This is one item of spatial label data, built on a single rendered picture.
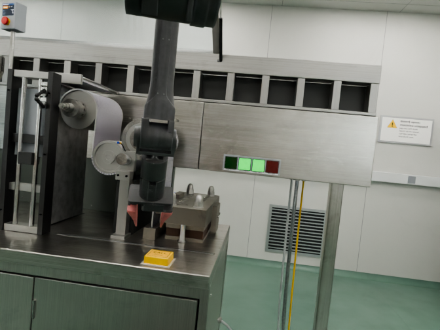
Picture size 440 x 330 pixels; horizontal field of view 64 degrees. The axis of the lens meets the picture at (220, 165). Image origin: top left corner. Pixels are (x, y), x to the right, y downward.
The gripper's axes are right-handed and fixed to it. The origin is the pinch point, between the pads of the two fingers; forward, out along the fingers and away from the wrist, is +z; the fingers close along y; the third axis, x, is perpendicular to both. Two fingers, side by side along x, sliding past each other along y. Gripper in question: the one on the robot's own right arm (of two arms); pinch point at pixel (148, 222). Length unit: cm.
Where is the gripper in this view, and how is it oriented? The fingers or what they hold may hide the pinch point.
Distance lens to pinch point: 90.7
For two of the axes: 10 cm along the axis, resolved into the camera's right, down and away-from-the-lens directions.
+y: -9.8, -0.8, -1.9
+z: -1.8, 8.3, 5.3
